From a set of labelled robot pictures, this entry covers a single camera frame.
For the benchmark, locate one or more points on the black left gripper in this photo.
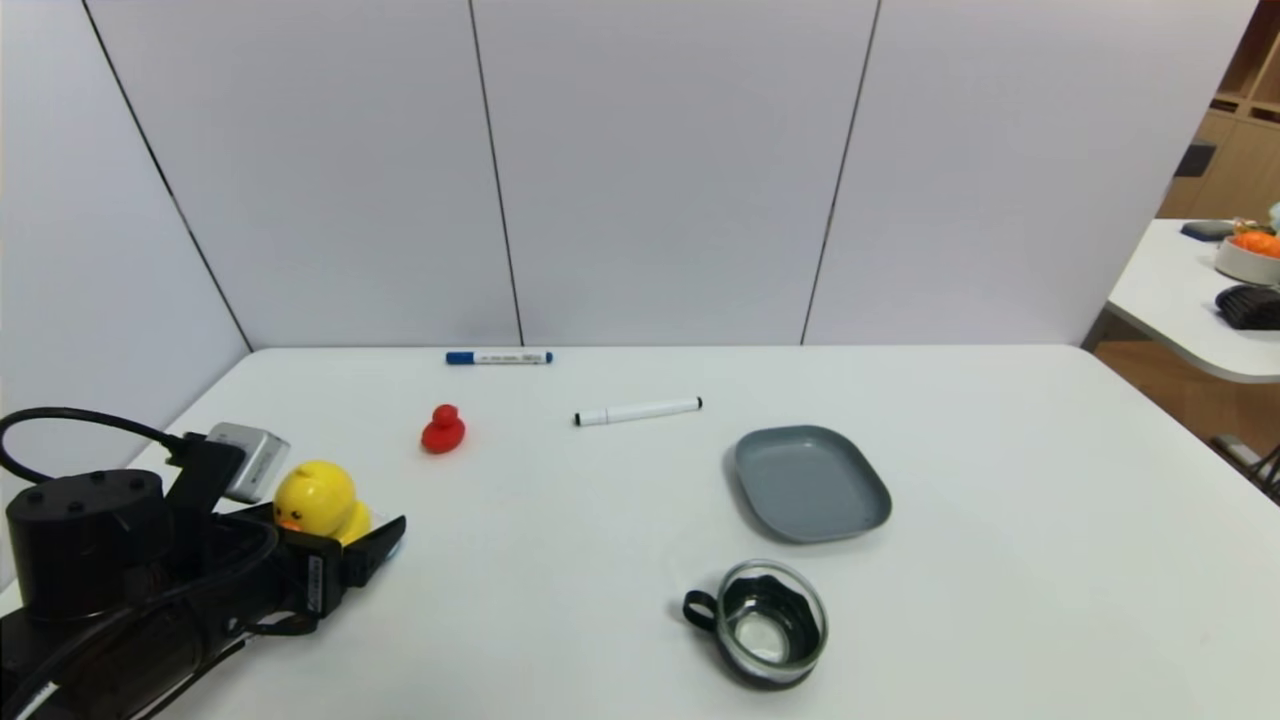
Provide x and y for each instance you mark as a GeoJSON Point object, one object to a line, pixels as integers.
{"type": "Point", "coordinates": [316, 583]}

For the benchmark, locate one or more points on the yellow duck toy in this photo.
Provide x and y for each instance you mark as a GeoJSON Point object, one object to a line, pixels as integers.
{"type": "Point", "coordinates": [315, 500]}

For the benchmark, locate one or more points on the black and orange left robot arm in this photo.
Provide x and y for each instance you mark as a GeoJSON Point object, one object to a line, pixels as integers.
{"type": "Point", "coordinates": [85, 550]}

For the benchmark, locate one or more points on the grey rounded rectangular dish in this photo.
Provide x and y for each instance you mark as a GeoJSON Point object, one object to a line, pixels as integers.
{"type": "Point", "coordinates": [810, 485]}

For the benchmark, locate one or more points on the dark grey flat object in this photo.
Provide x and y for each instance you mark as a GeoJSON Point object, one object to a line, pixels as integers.
{"type": "Point", "coordinates": [1206, 231]}

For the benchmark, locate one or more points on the dark blue square object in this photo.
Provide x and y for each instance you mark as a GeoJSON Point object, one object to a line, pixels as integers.
{"type": "Point", "coordinates": [1194, 161]}

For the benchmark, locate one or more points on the black ribbed object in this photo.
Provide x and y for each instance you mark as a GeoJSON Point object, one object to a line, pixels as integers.
{"type": "Point", "coordinates": [1250, 308]}

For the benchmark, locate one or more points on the small red rubber duck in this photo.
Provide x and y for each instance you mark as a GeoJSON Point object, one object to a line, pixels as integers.
{"type": "Point", "coordinates": [443, 432]}

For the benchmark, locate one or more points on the white marker with blue cap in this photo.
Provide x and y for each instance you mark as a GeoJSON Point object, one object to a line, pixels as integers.
{"type": "Point", "coordinates": [500, 357]}

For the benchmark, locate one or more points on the white marker with black cap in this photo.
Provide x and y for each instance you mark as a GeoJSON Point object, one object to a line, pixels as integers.
{"type": "Point", "coordinates": [640, 411]}

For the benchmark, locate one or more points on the white side table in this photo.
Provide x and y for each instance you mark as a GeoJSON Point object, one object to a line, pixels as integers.
{"type": "Point", "coordinates": [1170, 290]}

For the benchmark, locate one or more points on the black and grey chair base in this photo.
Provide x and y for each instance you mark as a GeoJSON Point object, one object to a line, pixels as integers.
{"type": "Point", "coordinates": [1245, 457]}

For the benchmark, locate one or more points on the white bowl with orange items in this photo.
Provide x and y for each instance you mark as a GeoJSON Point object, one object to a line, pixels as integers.
{"type": "Point", "coordinates": [1245, 262]}

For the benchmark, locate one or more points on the wooden shelf cabinet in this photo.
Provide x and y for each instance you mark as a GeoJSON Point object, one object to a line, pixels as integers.
{"type": "Point", "coordinates": [1235, 170]}

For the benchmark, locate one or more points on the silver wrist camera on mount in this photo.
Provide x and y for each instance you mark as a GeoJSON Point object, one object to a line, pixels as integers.
{"type": "Point", "coordinates": [255, 460]}

